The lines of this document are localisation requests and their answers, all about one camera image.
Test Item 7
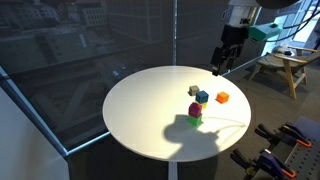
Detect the white table pedestal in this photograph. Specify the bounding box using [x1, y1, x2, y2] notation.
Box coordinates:
[167, 161, 179, 180]

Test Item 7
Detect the vertical window frame bar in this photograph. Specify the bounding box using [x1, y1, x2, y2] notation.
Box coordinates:
[172, 0, 179, 67]

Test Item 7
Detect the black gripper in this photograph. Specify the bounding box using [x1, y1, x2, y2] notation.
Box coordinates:
[210, 23, 250, 77]

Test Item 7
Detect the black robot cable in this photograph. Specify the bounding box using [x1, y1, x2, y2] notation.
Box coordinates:
[266, 18, 320, 43]
[281, 0, 320, 29]

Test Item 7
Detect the black perforated breadboard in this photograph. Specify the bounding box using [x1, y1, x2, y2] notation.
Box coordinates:
[276, 133, 320, 180]

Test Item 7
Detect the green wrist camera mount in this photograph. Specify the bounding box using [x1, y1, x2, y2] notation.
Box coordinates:
[247, 22, 284, 43]

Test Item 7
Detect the green block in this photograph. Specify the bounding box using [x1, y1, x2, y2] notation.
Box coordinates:
[185, 113, 203, 128]

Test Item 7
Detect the grey slanted window post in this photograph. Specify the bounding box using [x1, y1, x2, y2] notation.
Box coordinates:
[0, 64, 69, 158]

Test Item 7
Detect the small white black gadget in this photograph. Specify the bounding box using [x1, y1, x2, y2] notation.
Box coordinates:
[278, 45, 294, 56]

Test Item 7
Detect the grey block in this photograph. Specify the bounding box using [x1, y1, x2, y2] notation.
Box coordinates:
[188, 84, 201, 97]

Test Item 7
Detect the purple clamp with orange handle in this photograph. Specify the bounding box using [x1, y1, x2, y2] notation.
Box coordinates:
[254, 121, 313, 148]
[229, 148, 298, 180]

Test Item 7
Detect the orange block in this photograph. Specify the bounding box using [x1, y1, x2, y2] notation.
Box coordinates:
[215, 91, 230, 105]

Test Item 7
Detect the pink block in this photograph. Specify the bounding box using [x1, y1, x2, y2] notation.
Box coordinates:
[187, 101, 203, 119]

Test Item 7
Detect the wooden chair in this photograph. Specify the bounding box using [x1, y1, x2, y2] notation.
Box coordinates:
[248, 44, 320, 100]

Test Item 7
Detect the blue block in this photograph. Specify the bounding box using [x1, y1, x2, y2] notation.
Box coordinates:
[195, 90, 210, 104]

